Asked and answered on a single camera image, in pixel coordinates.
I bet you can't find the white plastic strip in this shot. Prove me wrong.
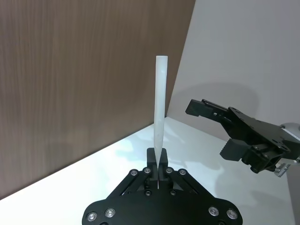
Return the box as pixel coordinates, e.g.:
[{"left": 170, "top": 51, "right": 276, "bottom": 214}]
[{"left": 153, "top": 55, "right": 169, "bottom": 189}]

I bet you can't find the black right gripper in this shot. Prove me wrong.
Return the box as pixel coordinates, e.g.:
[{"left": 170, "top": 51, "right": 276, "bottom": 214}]
[{"left": 185, "top": 98, "right": 292, "bottom": 174}]

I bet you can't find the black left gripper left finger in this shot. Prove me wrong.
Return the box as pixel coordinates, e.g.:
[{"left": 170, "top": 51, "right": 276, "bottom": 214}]
[{"left": 81, "top": 148, "right": 159, "bottom": 225}]

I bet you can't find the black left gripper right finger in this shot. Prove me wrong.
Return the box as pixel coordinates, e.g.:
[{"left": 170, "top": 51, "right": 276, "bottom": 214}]
[{"left": 158, "top": 149, "right": 242, "bottom": 225}]

